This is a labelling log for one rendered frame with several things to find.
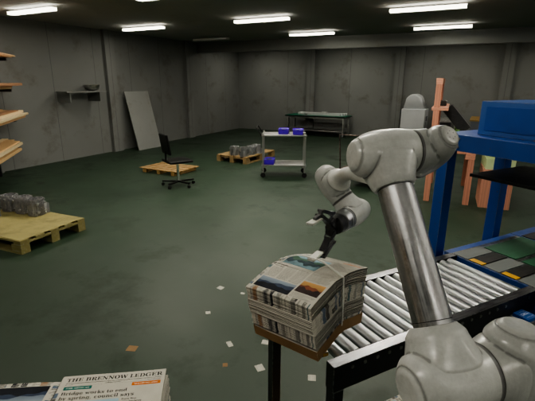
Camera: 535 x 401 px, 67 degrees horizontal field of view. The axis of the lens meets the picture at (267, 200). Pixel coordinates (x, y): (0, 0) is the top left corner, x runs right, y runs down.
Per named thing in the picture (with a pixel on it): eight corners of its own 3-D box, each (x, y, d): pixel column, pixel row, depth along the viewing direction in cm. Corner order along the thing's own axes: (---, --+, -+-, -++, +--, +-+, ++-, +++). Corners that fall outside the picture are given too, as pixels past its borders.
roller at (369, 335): (387, 339, 174) (386, 348, 175) (322, 291, 214) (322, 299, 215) (377, 344, 172) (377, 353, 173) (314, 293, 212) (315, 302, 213)
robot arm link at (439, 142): (424, 144, 135) (388, 145, 131) (460, 113, 118) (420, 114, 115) (436, 180, 130) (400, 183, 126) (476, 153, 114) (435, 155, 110)
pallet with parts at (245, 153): (248, 165, 946) (248, 148, 935) (216, 161, 988) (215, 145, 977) (275, 155, 1061) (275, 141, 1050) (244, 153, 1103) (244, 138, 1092)
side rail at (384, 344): (333, 395, 160) (334, 368, 156) (325, 386, 164) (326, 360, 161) (535, 309, 220) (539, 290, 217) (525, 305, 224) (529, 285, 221)
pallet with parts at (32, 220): (88, 230, 528) (84, 201, 518) (15, 257, 446) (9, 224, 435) (21, 215, 586) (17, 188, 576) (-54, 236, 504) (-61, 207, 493)
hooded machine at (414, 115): (425, 140, 1355) (431, 93, 1313) (423, 142, 1297) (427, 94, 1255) (401, 138, 1388) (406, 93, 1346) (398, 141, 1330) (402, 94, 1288)
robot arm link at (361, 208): (345, 234, 172) (326, 209, 174) (362, 222, 183) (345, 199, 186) (363, 221, 165) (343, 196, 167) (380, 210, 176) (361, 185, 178)
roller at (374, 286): (431, 332, 188) (432, 322, 186) (363, 288, 228) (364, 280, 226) (439, 329, 190) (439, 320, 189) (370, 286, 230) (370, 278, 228)
